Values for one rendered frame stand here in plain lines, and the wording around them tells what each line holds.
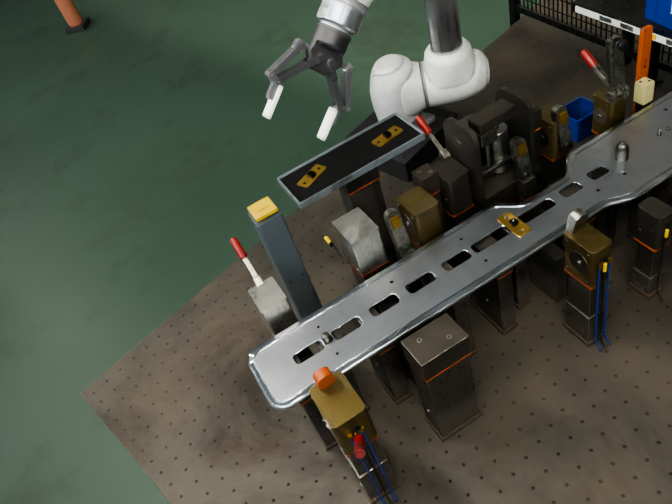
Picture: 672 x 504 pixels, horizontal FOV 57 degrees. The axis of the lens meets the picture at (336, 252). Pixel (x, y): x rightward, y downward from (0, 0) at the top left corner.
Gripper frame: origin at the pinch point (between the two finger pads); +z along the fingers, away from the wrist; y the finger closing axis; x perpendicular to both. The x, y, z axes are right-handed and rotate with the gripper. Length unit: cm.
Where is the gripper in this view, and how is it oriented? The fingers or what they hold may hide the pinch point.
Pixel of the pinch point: (296, 123)
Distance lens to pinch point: 131.6
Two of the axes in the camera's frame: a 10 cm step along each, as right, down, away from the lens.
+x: 4.6, 4.0, -7.9
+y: -7.9, -2.1, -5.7
